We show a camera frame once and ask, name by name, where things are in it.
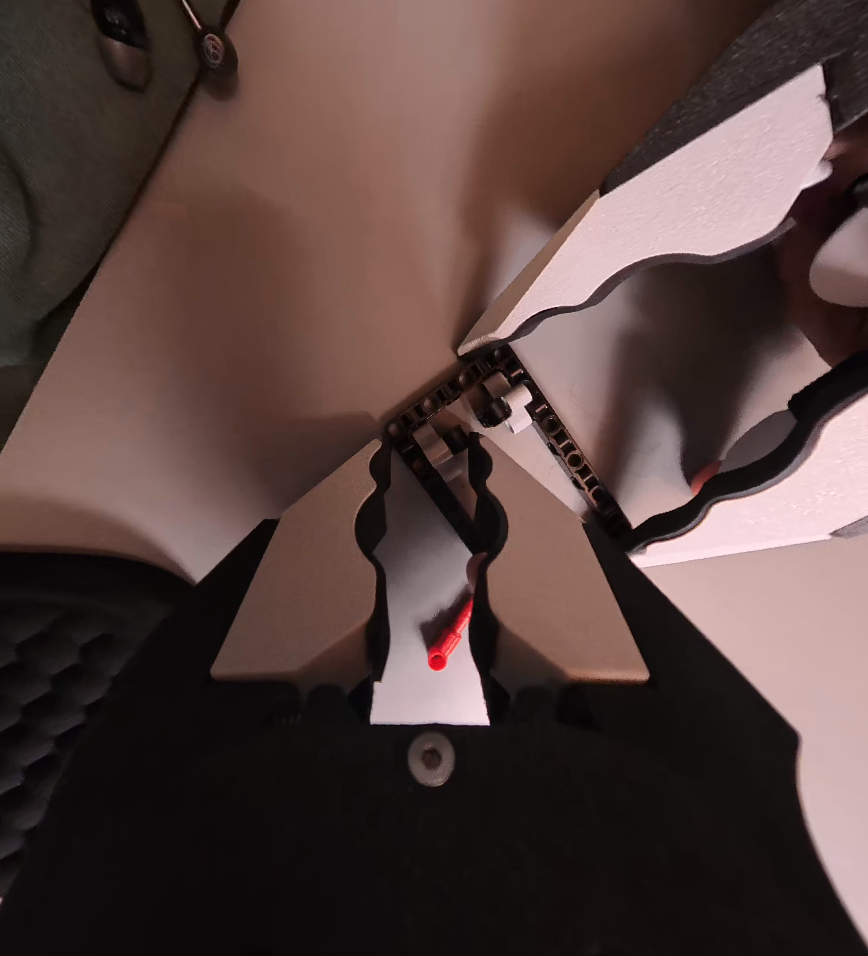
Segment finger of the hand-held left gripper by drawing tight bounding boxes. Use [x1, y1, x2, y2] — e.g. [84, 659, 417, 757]
[458, 63, 837, 358]
[624, 353, 868, 569]

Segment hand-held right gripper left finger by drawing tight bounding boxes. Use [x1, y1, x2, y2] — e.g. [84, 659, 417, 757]
[210, 438, 391, 703]

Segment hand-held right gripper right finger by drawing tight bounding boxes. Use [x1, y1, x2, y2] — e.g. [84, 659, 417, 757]
[465, 435, 651, 707]

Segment red lego axle pin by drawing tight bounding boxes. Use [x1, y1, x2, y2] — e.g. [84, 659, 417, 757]
[426, 594, 476, 673]

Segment black rectangular lego frame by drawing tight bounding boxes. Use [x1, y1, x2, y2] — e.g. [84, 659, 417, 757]
[383, 345, 635, 557]

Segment grey lego connector assembly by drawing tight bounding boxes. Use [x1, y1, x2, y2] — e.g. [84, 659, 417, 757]
[411, 422, 472, 479]

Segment grey and black lego assembly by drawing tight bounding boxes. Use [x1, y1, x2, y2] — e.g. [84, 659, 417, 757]
[475, 373, 539, 434]

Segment person's left hand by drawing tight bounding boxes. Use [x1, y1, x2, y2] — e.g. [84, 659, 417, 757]
[773, 220, 868, 368]

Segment green sweatshirt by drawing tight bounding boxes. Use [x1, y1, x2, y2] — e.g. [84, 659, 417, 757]
[0, 0, 203, 389]

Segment black wired earphones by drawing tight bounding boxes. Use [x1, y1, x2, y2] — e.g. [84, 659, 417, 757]
[90, 0, 244, 94]

